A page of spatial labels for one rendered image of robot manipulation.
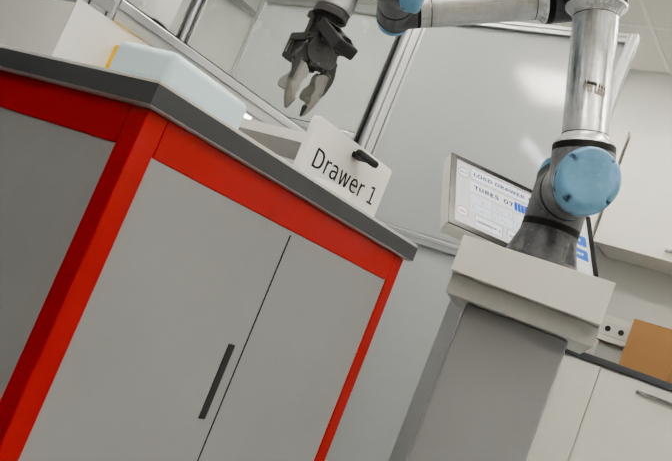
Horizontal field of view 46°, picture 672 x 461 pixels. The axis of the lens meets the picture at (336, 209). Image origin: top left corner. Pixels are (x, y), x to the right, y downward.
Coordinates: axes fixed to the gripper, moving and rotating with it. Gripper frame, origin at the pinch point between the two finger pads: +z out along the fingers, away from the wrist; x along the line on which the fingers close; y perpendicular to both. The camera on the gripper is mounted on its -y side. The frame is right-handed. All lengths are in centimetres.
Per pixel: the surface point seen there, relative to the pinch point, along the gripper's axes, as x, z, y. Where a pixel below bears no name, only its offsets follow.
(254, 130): 2.0, 6.8, 7.7
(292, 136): -0.5, 6.0, -1.5
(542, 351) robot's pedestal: -46, 25, -37
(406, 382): -160, 48, 95
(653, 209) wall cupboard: -322, -88, 116
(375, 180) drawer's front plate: -23.8, 5.2, -1.2
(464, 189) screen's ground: -90, -15, 37
